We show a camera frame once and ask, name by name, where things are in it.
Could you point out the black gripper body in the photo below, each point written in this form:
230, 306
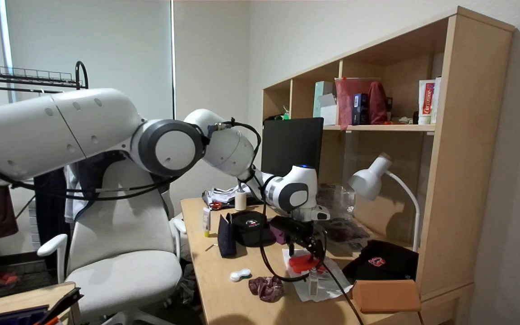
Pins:
312, 236

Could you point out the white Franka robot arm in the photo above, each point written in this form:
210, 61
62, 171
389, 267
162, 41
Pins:
62, 129

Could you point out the white contact lens case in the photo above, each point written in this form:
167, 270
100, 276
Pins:
241, 276

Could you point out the purple cloth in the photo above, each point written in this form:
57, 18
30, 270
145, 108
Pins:
279, 236

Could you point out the small clear bottle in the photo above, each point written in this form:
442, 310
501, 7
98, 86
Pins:
313, 287

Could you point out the clear plastic bag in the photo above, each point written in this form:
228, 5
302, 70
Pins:
348, 232

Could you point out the black cap white logo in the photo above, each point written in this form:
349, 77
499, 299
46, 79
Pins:
252, 232

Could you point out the maroon scrunchie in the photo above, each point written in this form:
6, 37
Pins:
268, 290

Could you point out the black cap red logo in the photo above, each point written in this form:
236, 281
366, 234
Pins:
387, 263

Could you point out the navy zip pouch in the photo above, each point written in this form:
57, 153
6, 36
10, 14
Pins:
227, 241

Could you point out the white pump bottle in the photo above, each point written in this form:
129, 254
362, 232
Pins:
241, 202

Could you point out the brown cardboard box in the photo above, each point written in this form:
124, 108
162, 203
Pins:
387, 296

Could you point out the white desk lamp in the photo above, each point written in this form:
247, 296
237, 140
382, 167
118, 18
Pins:
369, 180

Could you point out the small dark pen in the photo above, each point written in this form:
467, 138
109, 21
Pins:
210, 247

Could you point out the black computer monitor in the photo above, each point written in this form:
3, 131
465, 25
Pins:
290, 146

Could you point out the small white box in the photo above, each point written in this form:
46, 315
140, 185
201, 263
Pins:
330, 115

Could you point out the small green item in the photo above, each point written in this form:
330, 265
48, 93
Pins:
286, 113

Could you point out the dark can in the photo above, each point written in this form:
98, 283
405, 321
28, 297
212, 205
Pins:
362, 110

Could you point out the teal box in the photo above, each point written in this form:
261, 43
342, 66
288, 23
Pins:
322, 97

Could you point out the red bag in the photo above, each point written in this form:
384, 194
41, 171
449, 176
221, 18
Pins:
348, 97

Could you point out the white office chair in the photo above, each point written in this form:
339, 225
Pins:
122, 278

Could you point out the white and red box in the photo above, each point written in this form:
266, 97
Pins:
429, 101

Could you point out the wooden shelf unit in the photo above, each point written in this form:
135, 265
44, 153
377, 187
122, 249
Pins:
470, 151

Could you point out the navy jacket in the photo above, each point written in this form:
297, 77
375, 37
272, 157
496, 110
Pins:
89, 175

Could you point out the white shirt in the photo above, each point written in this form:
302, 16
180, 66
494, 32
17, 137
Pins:
73, 209

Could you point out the black trousers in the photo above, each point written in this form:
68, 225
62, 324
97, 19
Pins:
50, 211

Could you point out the black tray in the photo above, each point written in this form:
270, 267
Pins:
32, 272

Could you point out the blue fabric item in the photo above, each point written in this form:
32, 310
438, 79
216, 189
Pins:
19, 317

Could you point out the small red item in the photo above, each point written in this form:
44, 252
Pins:
1, 279

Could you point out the white vertical pipe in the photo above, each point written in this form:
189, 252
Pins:
5, 37

